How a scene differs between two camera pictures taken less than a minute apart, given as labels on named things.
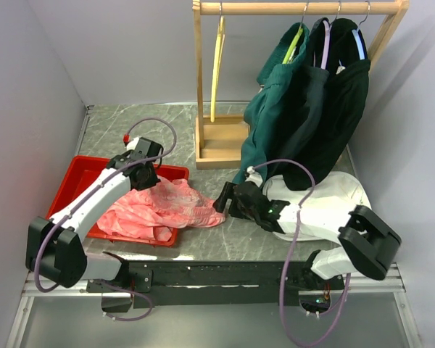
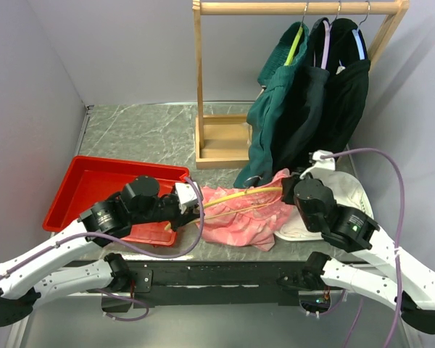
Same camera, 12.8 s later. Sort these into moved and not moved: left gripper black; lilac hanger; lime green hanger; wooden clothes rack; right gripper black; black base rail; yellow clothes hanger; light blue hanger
Moved: yellow clothes hanger; right gripper black; left gripper black
Not moved: wooden clothes rack; light blue hanger; lime green hanger; lilac hanger; black base rail
